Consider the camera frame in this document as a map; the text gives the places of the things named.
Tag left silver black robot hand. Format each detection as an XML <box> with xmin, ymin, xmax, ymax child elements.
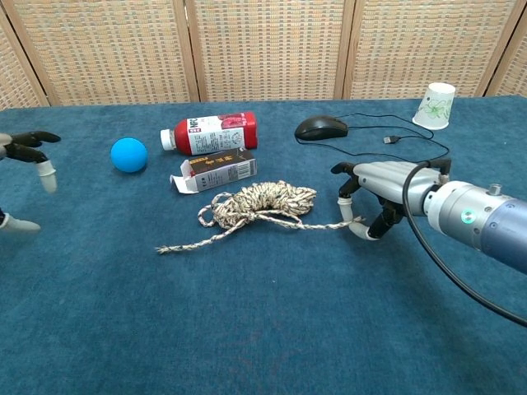
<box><xmin>0</xmin><ymin>130</ymin><xmax>62</xmax><ymax>235</ymax></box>

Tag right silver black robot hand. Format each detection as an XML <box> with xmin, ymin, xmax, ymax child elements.
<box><xmin>330</xmin><ymin>158</ymin><xmax>452</xmax><ymax>242</ymax></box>

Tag speckled beige braided rope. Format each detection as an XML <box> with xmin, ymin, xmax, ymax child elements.
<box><xmin>154</xmin><ymin>179</ymin><xmax>366</xmax><ymax>257</ymax></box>

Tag white floral paper cup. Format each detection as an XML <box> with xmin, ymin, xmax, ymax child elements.
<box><xmin>412</xmin><ymin>81</ymin><xmax>457</xmax><ymax>131</ymax></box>

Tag blue foam ball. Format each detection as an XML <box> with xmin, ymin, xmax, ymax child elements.
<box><xmin>110</xmin><ymin>137</ymin><xmax>149</xmax><ymax>174</ymax></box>

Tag woven bamboo folding screen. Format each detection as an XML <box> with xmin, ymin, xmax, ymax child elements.
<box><xmin>0</xmin><ymin>0</ymin><xmax>527</xmax><ymax>110</ymax></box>

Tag red juice bottle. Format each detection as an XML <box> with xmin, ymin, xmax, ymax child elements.
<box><xmin>159</xmin><ymin>110</ymin><xmax>259</xmax><ymax>156</ymax></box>

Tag blue felt table mat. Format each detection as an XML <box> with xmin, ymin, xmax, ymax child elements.
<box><xmin>0</xmin><ymin>95</ymin><xmax>527</xmax><ymax>395</ymax></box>

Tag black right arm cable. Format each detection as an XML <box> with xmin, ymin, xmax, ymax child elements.
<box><xmin>402</xmin><ymin>162</ymin><xmax>527</xmax><ymax>328</ymax></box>

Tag black wired computer mouse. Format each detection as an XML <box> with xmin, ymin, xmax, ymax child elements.
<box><xmin>294</xmin><ymin>113</ymin><xmax>450</xmax><ymax>164</ymax></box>

